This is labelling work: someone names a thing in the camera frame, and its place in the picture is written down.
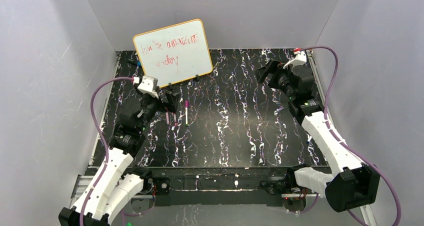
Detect pink highlighter pen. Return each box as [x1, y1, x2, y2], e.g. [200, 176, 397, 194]
[165, 112, 170, 125]

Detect white pen green tip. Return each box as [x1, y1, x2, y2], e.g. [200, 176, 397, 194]
[184, 107, 189, 126]

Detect red gel pen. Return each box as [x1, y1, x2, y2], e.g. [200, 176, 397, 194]
[172, 113, 178, 125]

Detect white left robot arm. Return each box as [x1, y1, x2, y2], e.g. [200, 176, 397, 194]
[58, 90, 181, 226]

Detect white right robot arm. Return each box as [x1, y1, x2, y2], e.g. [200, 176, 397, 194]
[254, 59, 380, 213]

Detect small orange-framed whiteboard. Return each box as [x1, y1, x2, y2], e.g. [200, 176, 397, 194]
[132, 18, 214, 88]

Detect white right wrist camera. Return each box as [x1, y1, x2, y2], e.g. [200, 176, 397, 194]
[283, 48, 307, 70]

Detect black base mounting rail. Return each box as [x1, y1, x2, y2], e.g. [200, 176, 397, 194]
[150, 167, 307, 211]

